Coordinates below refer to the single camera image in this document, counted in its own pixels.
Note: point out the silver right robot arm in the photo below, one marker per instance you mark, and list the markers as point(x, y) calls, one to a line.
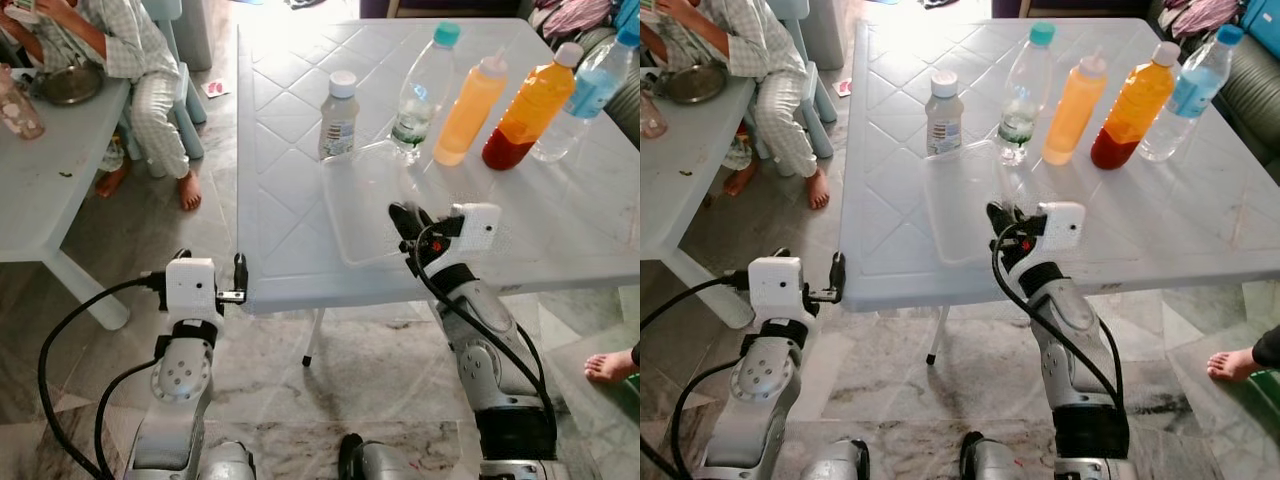
point(1075, 330)
point(490, 340)

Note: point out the pale orange juice bottle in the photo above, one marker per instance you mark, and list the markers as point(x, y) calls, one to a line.
point(468, 115)
point(1075, 115)

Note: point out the pale blue plastic chair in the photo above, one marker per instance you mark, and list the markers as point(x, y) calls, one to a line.
point(820, 100)
point(190, 110)

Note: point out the small grey table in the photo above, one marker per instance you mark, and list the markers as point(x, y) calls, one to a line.
point(680, 190)
point(50, 190)

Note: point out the seated person in checked clothes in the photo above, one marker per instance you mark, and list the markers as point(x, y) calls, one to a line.
point(750, 45)
point(120, 45)

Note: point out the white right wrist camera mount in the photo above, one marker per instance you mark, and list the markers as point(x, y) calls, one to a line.
point(478, 228)
point(1062, 226)

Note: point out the orange and red drink bottle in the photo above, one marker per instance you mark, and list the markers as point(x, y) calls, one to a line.
point(1135, 105)
point(535, 105)

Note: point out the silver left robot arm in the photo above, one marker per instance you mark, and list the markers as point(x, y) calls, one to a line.
point(765, 385)
point(180, 380)

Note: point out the standing person's bare foot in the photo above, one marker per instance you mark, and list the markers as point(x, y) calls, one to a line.
point(608, 367)
point(1232, 365)

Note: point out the large white plastic table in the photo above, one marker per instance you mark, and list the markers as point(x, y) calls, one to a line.
point(900, 150)
point(300, 150)

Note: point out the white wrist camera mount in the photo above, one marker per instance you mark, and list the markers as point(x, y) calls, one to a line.
point(1062, 226)
point(775, 288)
point(190, 288)
point(478, 228)

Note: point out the clear plastic tray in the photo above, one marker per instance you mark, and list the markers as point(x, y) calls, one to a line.
point(965, 210)
point(365, 210)

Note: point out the grey robot left leg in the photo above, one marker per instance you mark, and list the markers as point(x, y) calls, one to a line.
point(835, 460)
point(228, 462)

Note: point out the pink striped cloth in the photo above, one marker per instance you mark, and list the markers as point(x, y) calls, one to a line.
point(575, 18)
point(1200, 18)

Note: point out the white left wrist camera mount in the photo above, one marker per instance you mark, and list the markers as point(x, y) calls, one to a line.
point(190, 288)
point(775, 288)

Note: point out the pink patterned bottle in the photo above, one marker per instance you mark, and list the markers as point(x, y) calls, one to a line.
point(653, 120)
point(20, 110)

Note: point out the round metal plate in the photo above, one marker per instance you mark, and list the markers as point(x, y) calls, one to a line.
point(697, 85)
point(70, 85)

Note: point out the bright blue box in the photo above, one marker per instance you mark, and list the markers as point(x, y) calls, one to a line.
point(1262, 25)
point(628, 20)

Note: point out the small white pink card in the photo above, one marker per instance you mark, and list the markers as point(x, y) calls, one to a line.
point(215, 89)
point(844, 87)

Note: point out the clear teal-capped water bottle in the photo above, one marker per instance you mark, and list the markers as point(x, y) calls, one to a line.
point(1025, 95)
point(420, 95)

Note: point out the grey robot right leg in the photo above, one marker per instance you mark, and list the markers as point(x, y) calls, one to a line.
point(385, 462)
point(1005, 462)

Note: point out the small clear white-capped bottle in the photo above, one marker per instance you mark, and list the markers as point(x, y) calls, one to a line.
point(338, 125)
point(943, 125)

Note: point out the grey robot leg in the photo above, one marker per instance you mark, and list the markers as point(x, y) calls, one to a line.
point(385, 462)
point(835, 460)
point(228, 462)
point(1005, 462)

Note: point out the blue-labelled blue-capped water bottle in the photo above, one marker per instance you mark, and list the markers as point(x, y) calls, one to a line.
point(590, 90)
point(1195, 90)

